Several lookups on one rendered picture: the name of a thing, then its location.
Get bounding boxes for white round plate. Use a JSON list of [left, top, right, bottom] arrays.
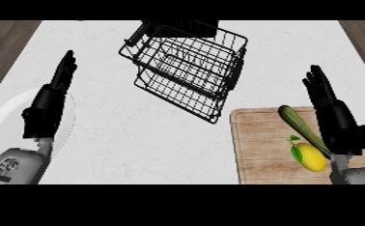
[[0, 85, 76, 160]]

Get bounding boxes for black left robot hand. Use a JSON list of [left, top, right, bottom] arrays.
[[20, 49, 78, 140]]

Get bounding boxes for wooden cutting board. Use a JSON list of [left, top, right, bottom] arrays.
[[228, 105, 365, 185]]

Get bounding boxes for green squash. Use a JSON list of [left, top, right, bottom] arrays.
[[276, 104, 332, 159]]

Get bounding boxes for black tiered wire basket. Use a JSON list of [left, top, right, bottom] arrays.
[[116, 19, 249, 125]]

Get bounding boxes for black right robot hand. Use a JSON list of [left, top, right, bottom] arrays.
[[301, 64, 365, 156]]

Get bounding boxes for yellow lemon with leaves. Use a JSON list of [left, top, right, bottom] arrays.
[[284, 134, 327, 173]]

